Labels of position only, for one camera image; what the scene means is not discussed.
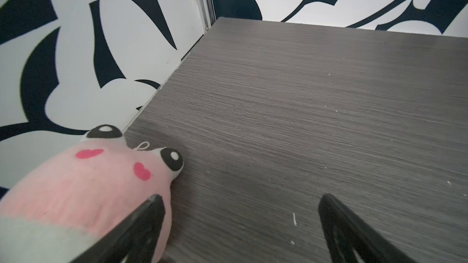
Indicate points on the pink plush toy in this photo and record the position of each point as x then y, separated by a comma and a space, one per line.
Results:
75, 198

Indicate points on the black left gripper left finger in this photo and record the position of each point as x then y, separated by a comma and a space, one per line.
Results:
134, 240

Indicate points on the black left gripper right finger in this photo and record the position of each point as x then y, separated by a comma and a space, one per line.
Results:
349, 237

